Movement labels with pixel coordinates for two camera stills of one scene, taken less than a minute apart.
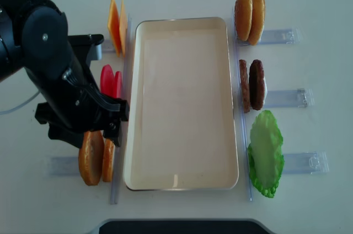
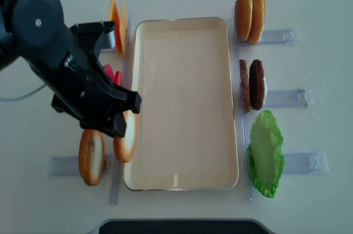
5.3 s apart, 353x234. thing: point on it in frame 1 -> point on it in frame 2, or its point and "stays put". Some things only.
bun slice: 108,160 -> 124,147
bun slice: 91,157 stays put
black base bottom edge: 182,227 stays put
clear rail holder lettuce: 306,163 stays put
